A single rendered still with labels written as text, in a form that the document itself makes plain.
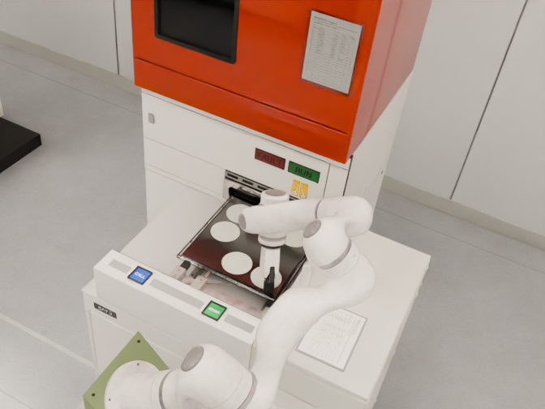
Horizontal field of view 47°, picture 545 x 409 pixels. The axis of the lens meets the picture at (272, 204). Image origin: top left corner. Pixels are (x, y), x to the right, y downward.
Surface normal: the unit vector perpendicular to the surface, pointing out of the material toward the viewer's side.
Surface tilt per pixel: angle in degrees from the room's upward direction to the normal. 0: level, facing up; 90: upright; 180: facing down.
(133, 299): 90
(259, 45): 90
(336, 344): 0
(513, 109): 90
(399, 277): 0
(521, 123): 90
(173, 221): 0
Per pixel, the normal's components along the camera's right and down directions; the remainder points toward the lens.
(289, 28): -0.45, 0.55
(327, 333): 0.11, -0.75
